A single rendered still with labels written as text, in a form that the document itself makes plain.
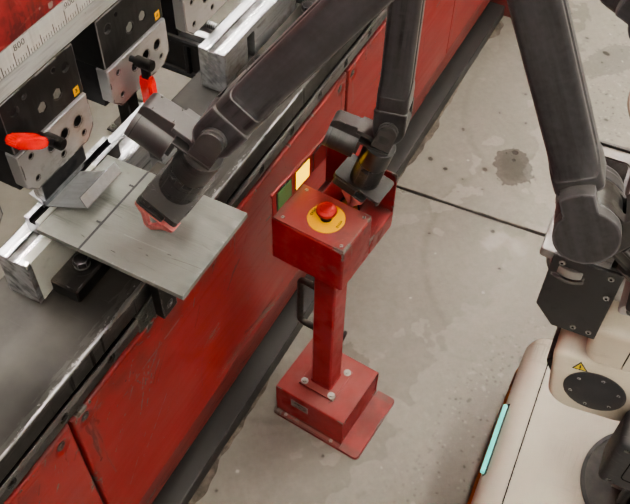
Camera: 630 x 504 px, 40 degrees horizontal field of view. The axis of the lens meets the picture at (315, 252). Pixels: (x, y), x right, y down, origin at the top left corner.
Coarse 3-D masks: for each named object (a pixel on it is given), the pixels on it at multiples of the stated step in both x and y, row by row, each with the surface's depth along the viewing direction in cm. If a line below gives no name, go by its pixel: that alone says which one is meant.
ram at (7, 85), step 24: (0, 0) 102; (24, 0) 105; (48, 0) 109; (96, 0) 118; (0, 24) 103; (24, 24) 107; (72, 24) 115; (0, 48) 105; (48, 48) 113; (24, 72) 110; (0, 96) 108
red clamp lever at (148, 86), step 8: (136, 56) 129; (136, 64) 129; (144, 64) 128; (152, 64) 128; (144, 72) 130; (144, 80) 131; (152, 80) 131; (144, 88) 132; (152, 88) 132; (144, 96) 133
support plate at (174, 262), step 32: (64, 224) 130; (96, 224) 130; (128, 224) 130; (192, 224) 130; (224, 224) 130; (96, 256) 126; (128, 256) 126; (160, 256) 126; (192, 256) 127; (160, 288) 123; (192, 288) 124
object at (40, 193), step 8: (80, 152) 133; (72, 160) 132; (80, 160) 134; (64, 168) 131; (72, 168) 133; (80, 168) 137; (56, 176) 130; (64, 176) 132; (72, 176) 136; (48, 184) 129; (56, 184) 131; (64, 184) 134; (40, 192) 129; (48, 192) 130; (56, 192) 133; (48, 200) 132
